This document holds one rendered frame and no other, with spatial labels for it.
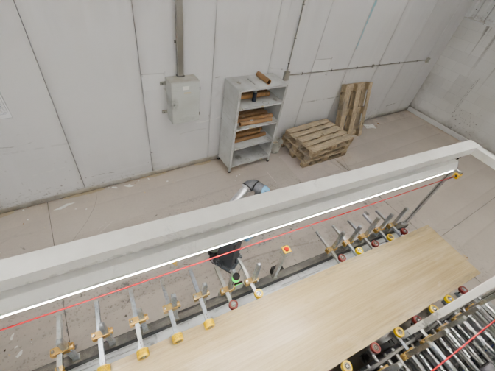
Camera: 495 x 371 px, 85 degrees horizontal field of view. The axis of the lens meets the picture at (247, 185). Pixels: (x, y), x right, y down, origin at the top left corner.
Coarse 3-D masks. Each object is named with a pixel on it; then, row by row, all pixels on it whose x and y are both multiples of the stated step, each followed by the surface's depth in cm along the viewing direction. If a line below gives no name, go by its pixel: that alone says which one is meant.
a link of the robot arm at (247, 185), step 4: (248, 180) 266; (252, 180) 265; (256, 180) 265; (244, 184) 265; (248, 184) 263; (252, 184) 263; (240, 188) 266; (244, 188) 264; (248, 188) 263; (240, 192) 262; (244, 192) 263; (236, 196) 261; (240, 196) 261; (244, 196) 264; (232, 200) 260
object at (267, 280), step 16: (400, 224) 357; (368, 240) 329; (320, 256) 301; (288, 272) 281; (240, 288) 261; (256, 288) 264; (208, 304) 246; (224, 304) 254; (160, 320) 230; (176, 320) 232; (128, 336) 218; (144, 336) 223; (80, 352) 206; (96, 352) 208; (48, 368) 196
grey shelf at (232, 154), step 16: (240, 80) 401; (256, 80) 410; (272, 80) 419; (224, 96) 418; (240, 96) 383; (272, 96) 445; (224, 112) 432; (272, 112) 471; (224, 128) 448; (240, 128) 428; (272, 128) 484; (224, 144) 466; (240, 144) 462; (256, 144) 474; (272, 144) 496; (224, 160) 484; (240, 160) 491
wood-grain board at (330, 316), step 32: (384, 256) 290; (416, 256) 296; (448, 256) 303; (288, 288) 247; (320, 288) 252; (352, 288) 257; (384, 288) 262; (416, 288) 268; (448, 288) 273; (224, 320) 219; (256, 320) 223; (288, 320) 227; (320, 320) 231; (352, 320) 235; (384, 320) 239; (160, 352) 197; (192, 352) 200; (224, 352) 203; (256, 352) 206; (288, 352) 210; (320, 352) 213; (352, 352) 216
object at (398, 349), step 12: (432, 324) 264; (480, 324) 283; (408, 336) 305; (420, 336) 240; (492, 336) 275; (396, 348) 242; (444, 348) 259; (384, 360) 221; (396, 360) 235; (408, 360) 247; (420, 360) 238; (432, 360) 250
